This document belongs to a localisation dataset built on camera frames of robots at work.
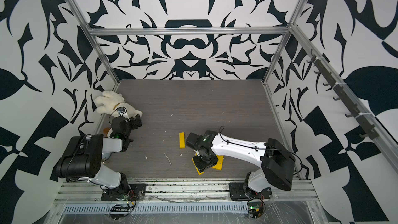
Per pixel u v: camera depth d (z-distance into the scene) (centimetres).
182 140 90
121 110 81
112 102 96
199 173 79
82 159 45
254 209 71
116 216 69
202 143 56
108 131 91
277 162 42
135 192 74
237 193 74
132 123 83
